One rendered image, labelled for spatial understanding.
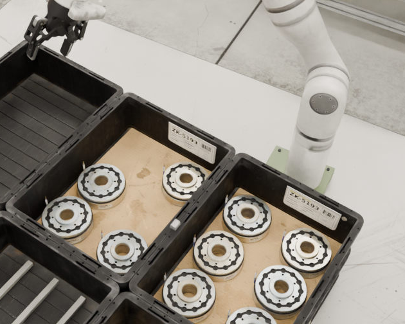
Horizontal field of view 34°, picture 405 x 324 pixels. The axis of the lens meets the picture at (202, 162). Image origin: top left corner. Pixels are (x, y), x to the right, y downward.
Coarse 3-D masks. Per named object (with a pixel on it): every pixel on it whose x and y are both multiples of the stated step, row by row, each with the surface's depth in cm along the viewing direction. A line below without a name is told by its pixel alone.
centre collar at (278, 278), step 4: (276, 276) 129; (280, 276) 129; (284, 276) 129; (272, 280) 128; (276, 280) 128; (280, 280) 129; (284, 280) 128; (288, 280) 128; (272, 284) 128; (288, 284) 128; (292, 284) 128; (272, 288) 127; (292, 288) 127; (272, 292) 127; (276, 292) 127; (288, 292) 127; (292, 292) 127; (276, 296) 126; (280, 296) 126; (284, 296) 126; (288, 296) 126
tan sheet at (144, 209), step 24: (120, 144) 152; (144, 144) 153; (120, 168) 148; (144, 168) 148; (72, 192) 143; (144, 192) 144; (96, 216) 139; (120, 216) 140; (144, 216) 140; (168, 216) 141; (96, 240) 136
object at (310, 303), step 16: (256, 160) 139; (224, 176) 136; (288, 176) 136; (208, 192) 133; (304, 192) 135; (192, 208) 130; (336, 208) 132; (352, 240) 128; (160, 256) 123; (336, 256) 125; (144, 272) 121; (320, 288) 121; (160, 304) 117; (176, 320) 115; (304, 320) 116
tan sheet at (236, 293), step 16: (240, 192) 146; (272, 208) 143; (272, 224) 141; (288, 224) 141; (304, 224) 141; (272, 240) 138; (256, 256) 136; (272, 256) 136; (240, 272) 133; (160, 288) 130; (224, 288) 131; (240, 288) 131; (224, 304) 128; (240, 304) 129; (304, 304) 129; (208, 320) 126; (224, 320) 126; (288, 320) 127
